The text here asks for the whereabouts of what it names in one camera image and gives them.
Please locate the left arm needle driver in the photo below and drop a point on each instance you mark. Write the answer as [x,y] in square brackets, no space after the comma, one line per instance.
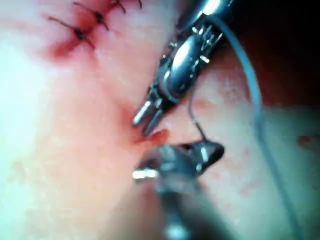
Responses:
[180,70]

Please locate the left arm needle driver jaw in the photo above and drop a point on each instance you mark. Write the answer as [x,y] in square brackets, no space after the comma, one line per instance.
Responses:
[141,115]
[153,122]

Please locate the right arm needle driver jaw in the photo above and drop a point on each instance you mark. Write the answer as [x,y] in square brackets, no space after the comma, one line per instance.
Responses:
[207,146]
[208,160]

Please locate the right arm needle driver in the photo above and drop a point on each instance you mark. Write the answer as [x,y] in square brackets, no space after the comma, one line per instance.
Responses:
[172,170]

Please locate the blue thread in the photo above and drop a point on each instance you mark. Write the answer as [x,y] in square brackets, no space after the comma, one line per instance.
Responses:
[258,105]

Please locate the dark right arm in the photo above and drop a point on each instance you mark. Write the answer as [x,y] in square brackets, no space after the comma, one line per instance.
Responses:
[180,220]

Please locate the dark left arm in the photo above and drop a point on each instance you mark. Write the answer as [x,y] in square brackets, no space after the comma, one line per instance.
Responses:
[203,7]

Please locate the tissue pad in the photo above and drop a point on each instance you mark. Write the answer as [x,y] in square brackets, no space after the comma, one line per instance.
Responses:
[62,125]

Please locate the black stitching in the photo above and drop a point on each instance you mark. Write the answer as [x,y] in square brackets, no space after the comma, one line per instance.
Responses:
[79,33]

